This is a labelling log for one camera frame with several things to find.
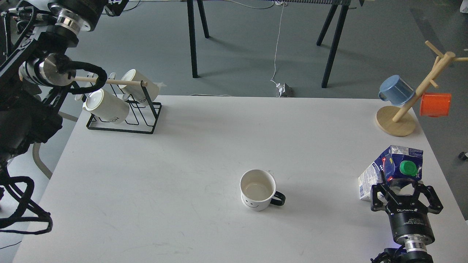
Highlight orange cup on tree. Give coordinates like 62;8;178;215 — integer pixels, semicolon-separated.
420;92;452;118

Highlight blue cup on tree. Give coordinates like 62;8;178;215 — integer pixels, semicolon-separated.
378;75;416;106

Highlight white mug on rack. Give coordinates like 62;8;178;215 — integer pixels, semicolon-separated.
82;89;130;124
119;69;160;106

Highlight black table legs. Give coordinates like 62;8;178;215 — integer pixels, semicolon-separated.
316;0;351;88
186;0;211;78

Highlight white mug front on rack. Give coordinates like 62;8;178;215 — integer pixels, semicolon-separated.
82;89;130;124

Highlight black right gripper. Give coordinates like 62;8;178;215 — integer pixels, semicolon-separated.
370;181;444;246

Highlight white mug rear on rack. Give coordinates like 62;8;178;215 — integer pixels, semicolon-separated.
119;69;160;106

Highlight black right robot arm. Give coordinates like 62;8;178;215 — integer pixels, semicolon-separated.
371;183;443;263

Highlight grey chair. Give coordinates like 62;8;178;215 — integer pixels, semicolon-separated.
32;111;78;179

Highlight blue white milk carton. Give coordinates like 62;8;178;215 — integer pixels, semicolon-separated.
358;145;423;201

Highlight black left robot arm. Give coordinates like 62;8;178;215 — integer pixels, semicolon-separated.
0;0;128;235

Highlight grey power socket box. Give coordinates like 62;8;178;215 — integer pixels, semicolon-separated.
276;83;294;97

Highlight black table legs left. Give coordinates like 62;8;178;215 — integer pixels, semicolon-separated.
186;0;211;78

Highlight black table legs right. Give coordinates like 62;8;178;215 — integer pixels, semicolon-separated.
316;0;351;88

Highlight black wire mug rack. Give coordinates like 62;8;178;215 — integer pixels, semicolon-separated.
77;92;162;134

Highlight white cable on floor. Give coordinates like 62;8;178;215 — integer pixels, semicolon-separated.
219;0;289;85

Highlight white smiley mug black handle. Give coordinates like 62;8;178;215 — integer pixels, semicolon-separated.
239;169;286;211

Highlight wooden mug tree stand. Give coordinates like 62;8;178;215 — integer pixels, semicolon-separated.
375;41;468;137

